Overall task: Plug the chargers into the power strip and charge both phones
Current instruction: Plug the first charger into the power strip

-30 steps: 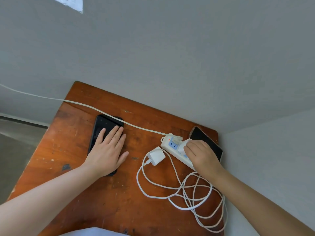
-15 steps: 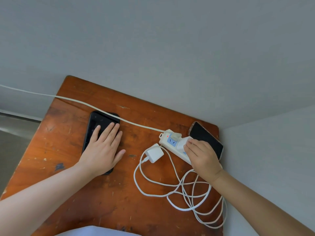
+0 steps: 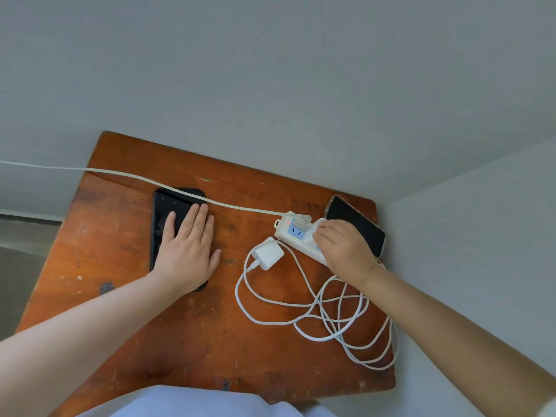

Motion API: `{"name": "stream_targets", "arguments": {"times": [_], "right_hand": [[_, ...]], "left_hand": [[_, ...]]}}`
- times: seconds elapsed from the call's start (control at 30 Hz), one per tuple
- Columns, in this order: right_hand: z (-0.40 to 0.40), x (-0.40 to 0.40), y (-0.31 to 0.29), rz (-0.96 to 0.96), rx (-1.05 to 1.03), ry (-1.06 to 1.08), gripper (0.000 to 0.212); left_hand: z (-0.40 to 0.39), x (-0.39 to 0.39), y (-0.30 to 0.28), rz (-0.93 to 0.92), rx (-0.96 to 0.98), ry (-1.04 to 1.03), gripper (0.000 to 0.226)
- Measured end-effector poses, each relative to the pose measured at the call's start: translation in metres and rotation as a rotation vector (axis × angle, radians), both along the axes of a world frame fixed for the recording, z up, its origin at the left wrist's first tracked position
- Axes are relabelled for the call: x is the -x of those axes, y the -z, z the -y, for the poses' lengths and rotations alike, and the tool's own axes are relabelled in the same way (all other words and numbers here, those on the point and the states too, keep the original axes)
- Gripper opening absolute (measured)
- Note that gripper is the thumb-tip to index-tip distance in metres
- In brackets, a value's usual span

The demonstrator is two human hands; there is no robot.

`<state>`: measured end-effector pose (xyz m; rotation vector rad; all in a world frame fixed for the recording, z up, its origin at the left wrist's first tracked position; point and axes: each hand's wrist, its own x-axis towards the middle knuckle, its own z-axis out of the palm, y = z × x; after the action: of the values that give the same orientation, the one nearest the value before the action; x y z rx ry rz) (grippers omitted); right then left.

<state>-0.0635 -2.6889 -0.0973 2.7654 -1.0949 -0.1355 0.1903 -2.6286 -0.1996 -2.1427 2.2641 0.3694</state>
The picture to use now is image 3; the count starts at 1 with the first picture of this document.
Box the person's left hand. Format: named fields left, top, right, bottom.
left=149, top=203, right=222, bottom=296

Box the person's right hand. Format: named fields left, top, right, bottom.
left=314, top=220, right=384, bottom=288

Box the white charger block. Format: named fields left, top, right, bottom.
left=303, top=217, right=327, bottom=251

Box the person's right forearm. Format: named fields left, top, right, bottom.
left=361, top=266, right=556, bottom=417

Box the person's left forearm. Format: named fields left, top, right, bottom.
left=0, top=272, right=193, bottom=417

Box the large black smartphone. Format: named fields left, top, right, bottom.
left=150, top=187, right=218, bottom=292

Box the black smartphone with clear case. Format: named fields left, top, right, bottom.
left=324, top=195, right=387, bottom=259

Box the white power strip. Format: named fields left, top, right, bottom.
left=273, top=211, right=329, bottom=266

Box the white loose charger adapter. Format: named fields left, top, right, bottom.
left=250, top=236, right=286, bottom=272

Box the person's light lavender garment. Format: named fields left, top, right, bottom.
left=73, top=385, right=340, bottom=417

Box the white charging cable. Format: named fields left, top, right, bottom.
left=276, top=239, right=399, bottom=371
left=235, top=245, right=370, bottom=343

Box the white power strip cord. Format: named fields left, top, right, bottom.
left=0, top=159, right=291, bottom=218

